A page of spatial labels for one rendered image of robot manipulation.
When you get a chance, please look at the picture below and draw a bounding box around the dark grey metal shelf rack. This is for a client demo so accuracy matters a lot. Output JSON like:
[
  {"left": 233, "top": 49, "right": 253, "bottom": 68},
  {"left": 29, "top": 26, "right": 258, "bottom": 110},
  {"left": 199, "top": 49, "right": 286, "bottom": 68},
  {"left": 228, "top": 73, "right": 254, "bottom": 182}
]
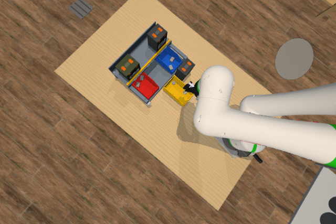
[{"left": 108, "top": 21, "right": 189, "bottom": 106}]

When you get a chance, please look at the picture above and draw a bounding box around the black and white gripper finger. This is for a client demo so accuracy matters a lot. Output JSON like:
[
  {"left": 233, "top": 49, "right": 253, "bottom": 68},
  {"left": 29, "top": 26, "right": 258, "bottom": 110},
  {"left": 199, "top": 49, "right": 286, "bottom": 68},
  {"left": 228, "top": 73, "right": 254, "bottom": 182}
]
[{"left": 183, "top": 81, "right": 194, "bottom": 94}]

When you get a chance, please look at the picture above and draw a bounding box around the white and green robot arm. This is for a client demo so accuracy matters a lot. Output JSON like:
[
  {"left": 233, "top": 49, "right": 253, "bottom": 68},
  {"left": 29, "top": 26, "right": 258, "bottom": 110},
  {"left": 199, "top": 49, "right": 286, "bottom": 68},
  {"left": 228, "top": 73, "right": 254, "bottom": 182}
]
[{"left": 193, "top": 65, "right": 336, "bottom": 168}]

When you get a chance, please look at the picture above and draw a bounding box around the blue open bin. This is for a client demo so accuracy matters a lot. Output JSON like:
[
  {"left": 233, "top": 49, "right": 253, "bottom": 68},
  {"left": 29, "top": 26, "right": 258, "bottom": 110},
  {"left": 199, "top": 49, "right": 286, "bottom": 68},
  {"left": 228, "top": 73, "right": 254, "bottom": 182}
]
[{"left": 155, "top": 46, "right": 182, "bottom": 74}]

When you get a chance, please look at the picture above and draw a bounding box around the yellow bin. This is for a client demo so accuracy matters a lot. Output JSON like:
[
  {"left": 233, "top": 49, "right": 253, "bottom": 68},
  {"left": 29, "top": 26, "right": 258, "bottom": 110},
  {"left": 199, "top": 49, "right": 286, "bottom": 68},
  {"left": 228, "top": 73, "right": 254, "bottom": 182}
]
[{"left": 163, "top": 75, "right": 194, "bottom": 106}]

